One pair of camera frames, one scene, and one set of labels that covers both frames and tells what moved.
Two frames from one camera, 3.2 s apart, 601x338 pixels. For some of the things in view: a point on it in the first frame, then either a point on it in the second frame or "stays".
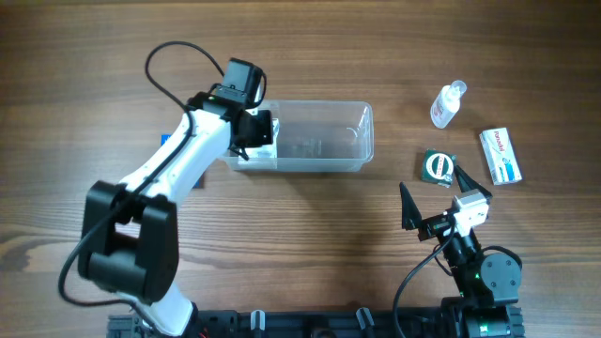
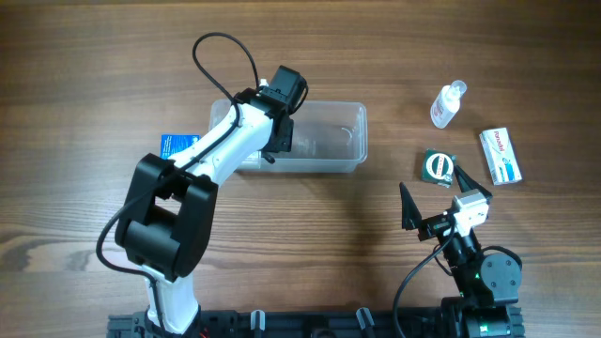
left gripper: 264,131 -> 285,140
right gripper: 412,218 stays
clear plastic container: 313,135 stays
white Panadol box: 501,156 stays
